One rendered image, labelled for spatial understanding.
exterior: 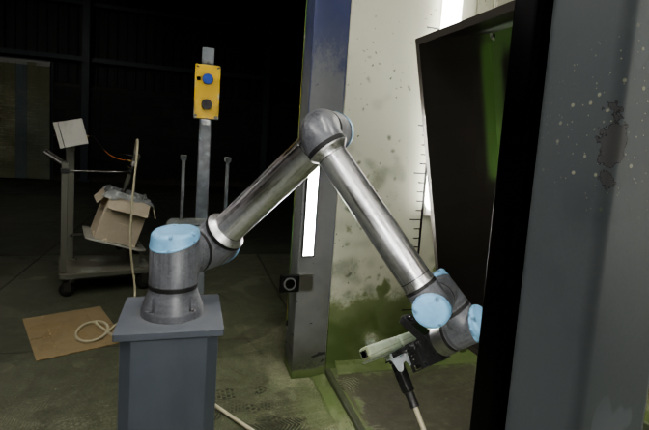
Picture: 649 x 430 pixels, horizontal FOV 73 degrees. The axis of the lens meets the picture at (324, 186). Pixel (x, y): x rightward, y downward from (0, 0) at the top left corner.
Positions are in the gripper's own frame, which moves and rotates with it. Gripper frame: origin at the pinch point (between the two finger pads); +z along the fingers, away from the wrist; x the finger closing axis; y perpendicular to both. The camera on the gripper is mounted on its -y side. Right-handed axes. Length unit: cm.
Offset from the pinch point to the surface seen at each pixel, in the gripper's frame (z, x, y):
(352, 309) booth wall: 64, 53, -32
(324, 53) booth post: -11, 29, -136
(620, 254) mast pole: -100, -87, 5
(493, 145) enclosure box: -40, 66, -60
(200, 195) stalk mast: 69, -11, -106
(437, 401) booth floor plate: 48, 66, 23
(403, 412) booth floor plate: 52, 46, 20
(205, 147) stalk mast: 52, -11, -124
